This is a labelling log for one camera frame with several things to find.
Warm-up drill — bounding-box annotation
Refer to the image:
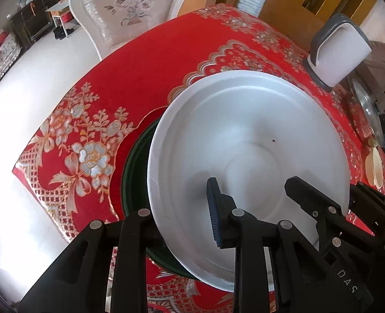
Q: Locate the red plate with sticker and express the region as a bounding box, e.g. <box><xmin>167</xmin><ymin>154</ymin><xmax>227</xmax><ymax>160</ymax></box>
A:
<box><xmin>109</xmin><ymin>106</ymin><xmax>167</xmax><ymax>221</ymax></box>

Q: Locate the white electric kettle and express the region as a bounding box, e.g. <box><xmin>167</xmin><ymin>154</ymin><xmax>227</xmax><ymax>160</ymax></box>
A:
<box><xmin>303</xmin><ymin>14</ymin><xmax>372</xmax><ymax>93</ymax></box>

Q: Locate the steel pan with lid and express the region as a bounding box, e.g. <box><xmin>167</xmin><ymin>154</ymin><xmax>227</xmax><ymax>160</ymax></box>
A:
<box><xmin>347</xmin><ymin>78</ymin><xmax>383</xmax><ymax>146</ymax></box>

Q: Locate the dark wooden sideboard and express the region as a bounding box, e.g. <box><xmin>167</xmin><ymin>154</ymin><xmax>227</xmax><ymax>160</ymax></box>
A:
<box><xmin>9</xmin><ymin>0</ymin><xmax>60</xmax><ymax>50</ymax></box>

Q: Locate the white ornate chair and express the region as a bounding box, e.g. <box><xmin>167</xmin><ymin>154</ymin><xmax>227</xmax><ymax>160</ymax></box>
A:
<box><xmin>69</xmin><ymin>0</ymin><xmax>185</xmax><ymax>60</ymax></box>

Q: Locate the small white side table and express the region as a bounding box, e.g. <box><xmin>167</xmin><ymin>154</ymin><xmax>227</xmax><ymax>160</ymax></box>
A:
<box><xmin>47</xmin><ymin>0</ymin><xmax>75</xmax><ymax>40</ymax></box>

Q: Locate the cream ribbed plastic bowl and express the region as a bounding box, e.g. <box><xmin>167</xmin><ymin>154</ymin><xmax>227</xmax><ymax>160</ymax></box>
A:
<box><xmin>364</xmin><ymin>138</ymin><xmax>383</xmax><ymax>189</ymax></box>

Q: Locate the red floral tablecloth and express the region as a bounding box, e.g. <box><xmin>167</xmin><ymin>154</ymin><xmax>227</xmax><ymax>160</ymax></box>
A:
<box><xmin>11</xmin><ymin>3</ymin><xmax>385</xmax><ymax>313</ymax></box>

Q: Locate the white plastic bowl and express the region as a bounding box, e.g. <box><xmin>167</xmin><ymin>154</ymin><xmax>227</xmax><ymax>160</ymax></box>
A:
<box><xmin>147</xmin><ymin>70</ymin><xmax>350</xmax><ymax>292</ymax></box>

